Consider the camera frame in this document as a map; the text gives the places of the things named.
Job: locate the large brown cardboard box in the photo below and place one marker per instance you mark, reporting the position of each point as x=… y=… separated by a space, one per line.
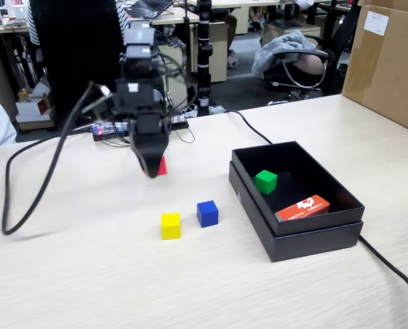
x=385 y=68

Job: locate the black laptop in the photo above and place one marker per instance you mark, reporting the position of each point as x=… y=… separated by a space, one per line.
x=149 y=7

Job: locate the controller board with red LED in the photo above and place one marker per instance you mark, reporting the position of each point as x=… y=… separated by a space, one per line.
x=104 y=129

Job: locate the black mesh office chair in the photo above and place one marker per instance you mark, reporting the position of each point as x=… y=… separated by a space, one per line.
x=341 y=41

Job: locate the black cardboard box lid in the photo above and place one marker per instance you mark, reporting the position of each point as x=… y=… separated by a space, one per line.
x=310 y=245

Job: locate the white box with red side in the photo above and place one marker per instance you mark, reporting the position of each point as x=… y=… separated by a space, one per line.
x=29 y=107

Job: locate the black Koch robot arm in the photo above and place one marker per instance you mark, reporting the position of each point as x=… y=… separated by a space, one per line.
x=138 y=51

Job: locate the black high-back office chair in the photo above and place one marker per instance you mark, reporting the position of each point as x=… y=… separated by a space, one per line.
x=80 y=51

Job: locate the person in striped shirt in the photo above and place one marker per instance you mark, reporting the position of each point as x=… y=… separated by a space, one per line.
x=32 y=27

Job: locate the flat brown cardboard box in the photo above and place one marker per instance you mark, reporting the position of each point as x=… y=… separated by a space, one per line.
x=35 y=125

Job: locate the seated person's bare leg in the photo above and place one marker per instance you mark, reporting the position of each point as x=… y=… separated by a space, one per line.
x=231 y=25

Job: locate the green wooden cube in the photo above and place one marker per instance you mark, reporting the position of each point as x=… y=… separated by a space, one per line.
x=266 y=181

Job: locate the beige desk side cabinet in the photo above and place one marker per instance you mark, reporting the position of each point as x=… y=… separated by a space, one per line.
x=219 y=51

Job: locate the thin black stand pole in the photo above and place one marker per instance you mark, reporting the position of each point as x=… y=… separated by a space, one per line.
x=187 y=34

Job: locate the orange card pack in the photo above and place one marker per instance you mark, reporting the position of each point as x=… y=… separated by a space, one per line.
x=303 y=208

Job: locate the low beige cabinet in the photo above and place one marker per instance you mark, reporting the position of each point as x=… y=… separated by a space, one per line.
x=275 y=32

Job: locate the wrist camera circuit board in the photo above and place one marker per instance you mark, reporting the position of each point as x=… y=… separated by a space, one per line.
x=102 y=99

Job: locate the white shipping label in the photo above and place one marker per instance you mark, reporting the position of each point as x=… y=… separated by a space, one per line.
x=376 y=23

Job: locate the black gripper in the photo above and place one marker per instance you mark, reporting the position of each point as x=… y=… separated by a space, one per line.
x=135 y=99

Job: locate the thick black stand pole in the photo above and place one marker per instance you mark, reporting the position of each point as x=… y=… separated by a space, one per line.
x=203 y=51

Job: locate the yellow wooden cube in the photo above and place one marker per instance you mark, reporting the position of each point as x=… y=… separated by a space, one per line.
x=171 y=226

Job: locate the blue wooden cube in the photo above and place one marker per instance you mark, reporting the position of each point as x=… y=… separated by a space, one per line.
x=207 y=214

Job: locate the black cardboard box tray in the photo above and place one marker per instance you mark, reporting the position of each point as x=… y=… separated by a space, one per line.
x=327 y=185

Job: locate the chrome-armrest office chair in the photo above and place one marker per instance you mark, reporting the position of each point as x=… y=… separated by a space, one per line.
x=303 y=53

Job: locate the red wooden cube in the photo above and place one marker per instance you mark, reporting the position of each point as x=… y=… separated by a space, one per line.
x=162 y=168

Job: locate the grey fleece blanket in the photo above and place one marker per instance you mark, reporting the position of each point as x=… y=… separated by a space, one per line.
x=286 y=44

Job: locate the beige drawer cabinet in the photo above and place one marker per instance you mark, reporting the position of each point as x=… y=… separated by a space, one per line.
x=178 y=92

